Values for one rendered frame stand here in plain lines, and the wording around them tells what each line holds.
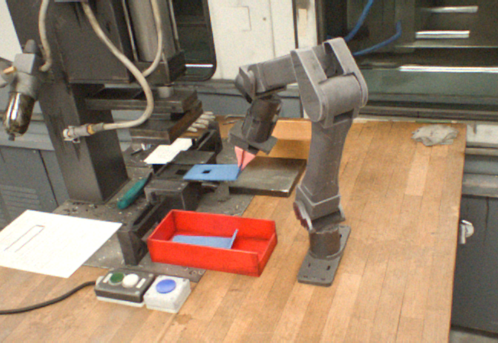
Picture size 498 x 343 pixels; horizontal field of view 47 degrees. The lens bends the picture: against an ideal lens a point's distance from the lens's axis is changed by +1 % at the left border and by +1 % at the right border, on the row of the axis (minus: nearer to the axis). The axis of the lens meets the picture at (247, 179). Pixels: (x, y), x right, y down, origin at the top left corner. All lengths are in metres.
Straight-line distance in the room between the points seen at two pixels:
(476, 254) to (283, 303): 1.06
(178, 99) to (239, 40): 0.66
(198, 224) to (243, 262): 0.19
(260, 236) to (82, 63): 0.56
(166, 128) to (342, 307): 0.54
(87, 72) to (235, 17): 0.70
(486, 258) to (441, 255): 0.84
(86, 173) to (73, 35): 0.36
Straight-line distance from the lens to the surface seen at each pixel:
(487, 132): 1.78
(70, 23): 1.33
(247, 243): 1.24
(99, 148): 1.49
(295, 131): 1.64
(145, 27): 1.25
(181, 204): 1.34
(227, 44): 1.94
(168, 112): 1.30
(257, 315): 1.07
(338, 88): 0.94
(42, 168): 2.71
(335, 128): 0.97
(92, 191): 1.51
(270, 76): 1.11
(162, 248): 1.21
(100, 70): 1.32
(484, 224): 1.96
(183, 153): 1.49
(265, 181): 1.43
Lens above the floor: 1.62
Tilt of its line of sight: 29 degrees down
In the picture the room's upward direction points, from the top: 8 degrees counter-clockwise
